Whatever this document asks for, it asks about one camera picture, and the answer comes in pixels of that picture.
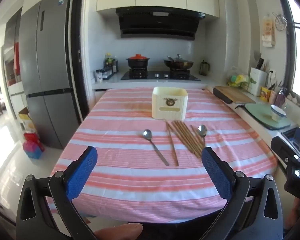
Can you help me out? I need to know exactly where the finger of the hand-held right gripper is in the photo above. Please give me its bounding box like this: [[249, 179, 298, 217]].
[[270, 136, 300, 167]]

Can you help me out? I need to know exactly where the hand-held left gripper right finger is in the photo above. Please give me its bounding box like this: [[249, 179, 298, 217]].
[[201, 146, 284, 240]]

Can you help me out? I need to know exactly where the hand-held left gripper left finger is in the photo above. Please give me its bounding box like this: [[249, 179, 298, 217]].
[[15, 146, 98, 240]]

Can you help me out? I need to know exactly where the bundle of wooden chopsticks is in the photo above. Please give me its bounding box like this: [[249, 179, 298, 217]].
[[172, 121, 206, 158]]

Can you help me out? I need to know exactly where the steel spoon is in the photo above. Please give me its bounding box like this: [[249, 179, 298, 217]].
[[142, 129, 170, 166], [198, 124, 207, 149]]

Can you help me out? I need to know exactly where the wooden chopstick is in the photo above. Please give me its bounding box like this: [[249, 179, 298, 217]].
[[166, 122, 179, 167]]

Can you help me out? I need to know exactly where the cream utensil holder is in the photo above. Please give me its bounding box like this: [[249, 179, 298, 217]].
[[152, 87, 189, 120]]

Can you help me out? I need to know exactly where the person's right hand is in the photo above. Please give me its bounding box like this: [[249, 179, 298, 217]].
[[286, 199, 300, 230]]

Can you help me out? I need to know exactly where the person's left hand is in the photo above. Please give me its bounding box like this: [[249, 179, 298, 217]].
[[94, 224, 143, 240]]

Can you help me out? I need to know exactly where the blue and white bowl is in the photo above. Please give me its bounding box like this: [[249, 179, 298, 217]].
[[270, 104, 288, 122]]

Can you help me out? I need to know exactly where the green cutting board black rim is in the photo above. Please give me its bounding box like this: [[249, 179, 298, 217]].
[[244, 103, 292, 130]]

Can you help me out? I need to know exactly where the pink striped tablecloth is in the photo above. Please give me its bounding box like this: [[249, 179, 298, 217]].
[[45, 87, 278, 224]]

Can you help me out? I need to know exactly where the purple soap bottle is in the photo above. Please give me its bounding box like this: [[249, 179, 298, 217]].
[[275, 87, 287, 108]]

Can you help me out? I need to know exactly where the red and blue toy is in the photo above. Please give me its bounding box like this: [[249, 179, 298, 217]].
[[23, 132, 45, 159]]

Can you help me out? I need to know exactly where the white knife holder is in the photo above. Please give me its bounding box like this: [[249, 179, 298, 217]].
[[249, 67, 267, 97]]

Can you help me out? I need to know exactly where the cardboard box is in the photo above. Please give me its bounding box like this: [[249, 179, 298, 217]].
[[17, 107, 38, 133]]

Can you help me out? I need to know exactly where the clear plastic bag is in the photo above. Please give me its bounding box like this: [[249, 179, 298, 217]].
[[226, 66, 251, 90]]

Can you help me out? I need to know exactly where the glass pitcher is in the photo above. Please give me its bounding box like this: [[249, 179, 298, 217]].
[[199, 60, 210, 76]]

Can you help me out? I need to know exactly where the grey refrigerator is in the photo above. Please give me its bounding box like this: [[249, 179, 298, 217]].
[[19, 0, 74, 150]]

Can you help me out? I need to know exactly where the white side cabinet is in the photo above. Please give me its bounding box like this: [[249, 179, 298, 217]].
[[2, 7, 28, 120]]

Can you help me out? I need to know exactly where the black gas stove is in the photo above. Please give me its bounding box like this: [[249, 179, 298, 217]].
[[120, 70, 201, 82]]

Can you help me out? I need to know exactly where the black wok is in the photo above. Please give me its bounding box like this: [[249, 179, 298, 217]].
[[164, 59, 194, 71]]

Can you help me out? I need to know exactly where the hanging paper packet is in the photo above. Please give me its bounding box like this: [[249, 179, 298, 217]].
[[262, 16, 276, 47]]

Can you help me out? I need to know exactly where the glass wok lid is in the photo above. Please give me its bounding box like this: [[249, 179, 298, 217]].
[[168, 54, 188, 63]]

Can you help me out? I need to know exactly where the black clay pot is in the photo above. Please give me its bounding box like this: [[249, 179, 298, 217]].
[[126, 57, 152, 68]]

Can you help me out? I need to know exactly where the red hanging cloth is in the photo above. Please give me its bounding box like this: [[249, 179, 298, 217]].
[[13, 42, 21, 74]]

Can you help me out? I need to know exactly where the black range hood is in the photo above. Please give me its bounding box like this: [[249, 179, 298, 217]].
[[115, 7, 206, 40]]

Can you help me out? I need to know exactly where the wooden cutting board black handle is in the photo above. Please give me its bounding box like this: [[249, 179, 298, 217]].
[[212, 86, 257, 105]]

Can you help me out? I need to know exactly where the black frame window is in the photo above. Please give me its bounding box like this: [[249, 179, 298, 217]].
[[277, 0, 300, 100]]

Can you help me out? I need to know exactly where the black door frame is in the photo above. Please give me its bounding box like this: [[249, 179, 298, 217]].
[[71, 0, 90, 123]]

